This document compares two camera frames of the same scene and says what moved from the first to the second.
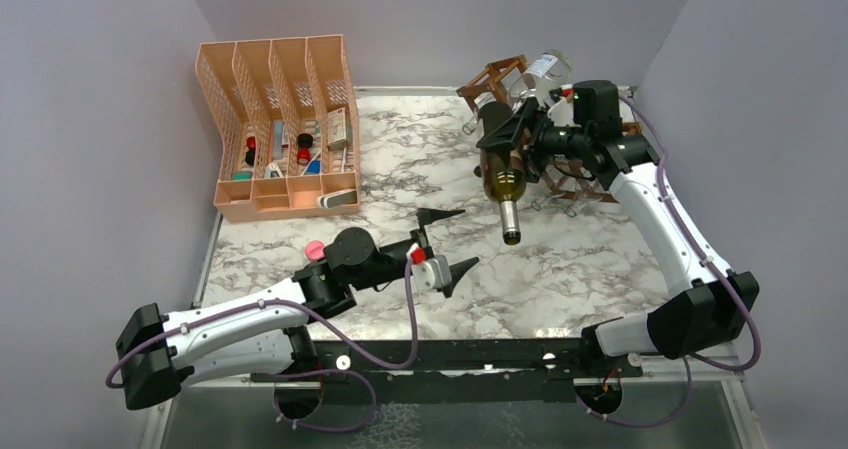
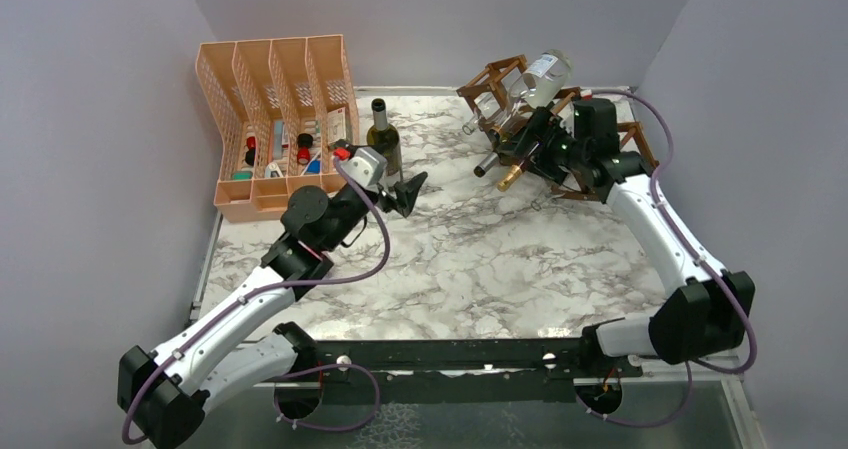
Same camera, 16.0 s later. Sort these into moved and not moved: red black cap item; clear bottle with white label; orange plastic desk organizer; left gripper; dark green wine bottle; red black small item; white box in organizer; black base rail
Moved: dark green wine bottle; left gripper
Not moved: orange plastic desk organizer; red black small item; red black cap item; clear bottle with white label; white box in organizer; black base rail
